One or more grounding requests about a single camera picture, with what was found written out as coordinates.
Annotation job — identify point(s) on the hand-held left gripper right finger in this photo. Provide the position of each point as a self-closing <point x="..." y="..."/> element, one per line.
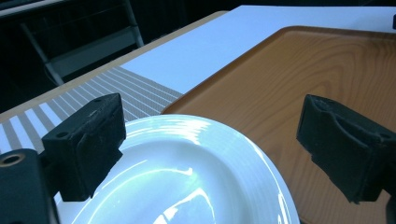
<point x="348" y="146"/>

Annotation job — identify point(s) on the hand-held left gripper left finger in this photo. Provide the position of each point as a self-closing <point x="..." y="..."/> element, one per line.
<point x="84" y="146"/>

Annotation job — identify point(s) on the white ceramic plate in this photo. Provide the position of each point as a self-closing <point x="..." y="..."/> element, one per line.
<point x="174" y="174"/>

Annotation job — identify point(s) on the grey striped placemat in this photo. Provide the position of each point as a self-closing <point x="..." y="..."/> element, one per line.
<point x="93" y="93"/>

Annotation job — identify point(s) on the brown wooden tray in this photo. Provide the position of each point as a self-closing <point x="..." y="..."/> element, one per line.
<point x="311" y="81"/>

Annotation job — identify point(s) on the grey metal chair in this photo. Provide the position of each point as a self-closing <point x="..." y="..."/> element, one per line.
<point x="90" y="53"/>

